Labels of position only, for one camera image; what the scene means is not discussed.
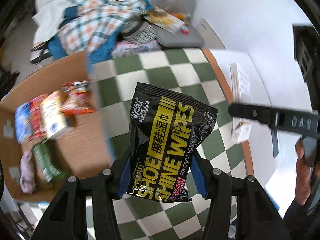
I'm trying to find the blue tissue pack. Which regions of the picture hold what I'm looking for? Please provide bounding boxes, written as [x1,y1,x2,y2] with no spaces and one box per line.
[14,102,34,144]

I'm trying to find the red snack packet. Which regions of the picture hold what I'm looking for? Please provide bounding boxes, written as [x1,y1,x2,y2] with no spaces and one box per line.
[29,94,50,140]

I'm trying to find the pink floral cloth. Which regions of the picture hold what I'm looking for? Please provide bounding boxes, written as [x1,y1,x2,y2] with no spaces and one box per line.
[111,40,160,58]

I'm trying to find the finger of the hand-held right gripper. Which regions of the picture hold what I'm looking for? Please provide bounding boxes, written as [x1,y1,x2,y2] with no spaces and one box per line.
[292,24,320,100]
[229,102,276,130]

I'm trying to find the white cloth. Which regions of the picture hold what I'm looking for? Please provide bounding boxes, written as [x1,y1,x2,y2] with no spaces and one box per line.
[31,1,73,46]

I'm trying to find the striped dark cushion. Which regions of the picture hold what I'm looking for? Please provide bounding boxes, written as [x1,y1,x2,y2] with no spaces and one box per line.
[120,21,158,45]

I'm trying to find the person's right hand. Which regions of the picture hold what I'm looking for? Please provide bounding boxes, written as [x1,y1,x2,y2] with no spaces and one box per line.
[295,137,316,206]

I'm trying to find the blue duvet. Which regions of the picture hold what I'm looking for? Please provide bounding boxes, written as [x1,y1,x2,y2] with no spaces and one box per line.
[48,5,118,64]

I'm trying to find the black shoe wipes pack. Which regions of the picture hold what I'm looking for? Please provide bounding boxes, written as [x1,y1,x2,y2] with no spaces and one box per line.
[126,82,219,203]

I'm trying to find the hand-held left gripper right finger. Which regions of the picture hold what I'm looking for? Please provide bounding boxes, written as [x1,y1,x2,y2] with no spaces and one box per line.
[191,150,292,240]

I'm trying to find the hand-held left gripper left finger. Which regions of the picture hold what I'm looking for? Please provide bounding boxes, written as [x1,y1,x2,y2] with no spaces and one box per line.
[31,155,132,240]

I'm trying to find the purple cloth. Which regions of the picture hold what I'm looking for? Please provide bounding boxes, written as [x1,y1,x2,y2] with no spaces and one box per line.
[19,151,37,194]

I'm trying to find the cardboard box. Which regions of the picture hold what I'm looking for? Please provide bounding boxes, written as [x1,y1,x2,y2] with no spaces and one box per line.
[0,51,115,202]

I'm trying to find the white and yellow box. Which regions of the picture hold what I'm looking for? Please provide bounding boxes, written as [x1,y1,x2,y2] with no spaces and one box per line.
[40,90,74,139]

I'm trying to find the person's right forearm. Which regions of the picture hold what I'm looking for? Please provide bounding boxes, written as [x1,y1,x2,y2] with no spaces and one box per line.
[282,192,320,240]

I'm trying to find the white card packet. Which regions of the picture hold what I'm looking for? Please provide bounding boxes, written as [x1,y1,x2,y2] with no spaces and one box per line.
[229,63,252,144]

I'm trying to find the orange packet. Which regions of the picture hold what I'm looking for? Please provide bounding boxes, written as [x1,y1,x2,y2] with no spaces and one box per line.
[174,12,193,22]

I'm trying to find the green checkered tablecloth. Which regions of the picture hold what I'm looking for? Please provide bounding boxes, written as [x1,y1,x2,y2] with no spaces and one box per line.
[30,48,254,240]

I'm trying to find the blue-grey phone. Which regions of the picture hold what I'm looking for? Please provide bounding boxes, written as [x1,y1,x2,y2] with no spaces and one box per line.
[271,130,279,158]

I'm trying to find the grey padded chair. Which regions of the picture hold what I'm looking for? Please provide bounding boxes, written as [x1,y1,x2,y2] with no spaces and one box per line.
[151,0,205,49]

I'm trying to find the green wipes pack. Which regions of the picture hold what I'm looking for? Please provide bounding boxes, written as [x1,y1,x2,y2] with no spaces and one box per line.
[32,142,69,183]

